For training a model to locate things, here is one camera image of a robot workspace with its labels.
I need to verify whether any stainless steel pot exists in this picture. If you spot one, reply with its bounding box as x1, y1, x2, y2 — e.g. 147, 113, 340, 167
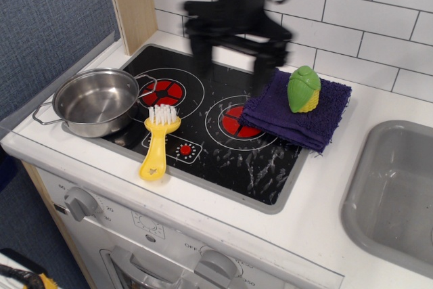
32, 68, 157, 138

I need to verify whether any yellow black object on floor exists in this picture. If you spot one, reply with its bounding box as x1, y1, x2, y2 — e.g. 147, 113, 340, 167
1, 265, 58, 289

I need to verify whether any grey timer knob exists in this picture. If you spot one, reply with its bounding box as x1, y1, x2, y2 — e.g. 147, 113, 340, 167
64, 187, 98, 221

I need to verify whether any yellow dish brush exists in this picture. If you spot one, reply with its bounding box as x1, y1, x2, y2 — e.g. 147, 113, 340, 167
139, 104, 181, 181

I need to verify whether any grey oven knob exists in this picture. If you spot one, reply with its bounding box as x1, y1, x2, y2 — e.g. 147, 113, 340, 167
194, 250, 237, 288

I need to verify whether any purple folded cloth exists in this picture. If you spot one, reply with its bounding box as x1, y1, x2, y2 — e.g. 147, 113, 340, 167
239, 66, 352, 153

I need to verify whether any black toy stove top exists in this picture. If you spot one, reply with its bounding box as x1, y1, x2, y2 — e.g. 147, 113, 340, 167
93, 44, 307, 214

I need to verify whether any green yellow toy corn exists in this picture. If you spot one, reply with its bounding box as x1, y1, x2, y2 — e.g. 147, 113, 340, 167
287, 66, 321, 113

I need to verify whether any grey sink basin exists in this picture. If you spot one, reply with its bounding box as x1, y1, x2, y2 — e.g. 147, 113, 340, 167
341, 120, 432, 277

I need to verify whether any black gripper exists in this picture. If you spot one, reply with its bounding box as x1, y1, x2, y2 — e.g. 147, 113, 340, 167
184, 0, 292, 95

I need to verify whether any wooden side post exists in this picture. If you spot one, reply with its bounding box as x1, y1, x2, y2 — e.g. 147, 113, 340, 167
112, 0, 158, 55

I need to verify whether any white toy oven front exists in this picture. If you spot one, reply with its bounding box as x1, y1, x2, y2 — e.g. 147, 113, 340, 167
38, 170, 343, 288

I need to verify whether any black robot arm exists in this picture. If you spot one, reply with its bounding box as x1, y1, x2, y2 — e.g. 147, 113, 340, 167
184, 0, 292, 97

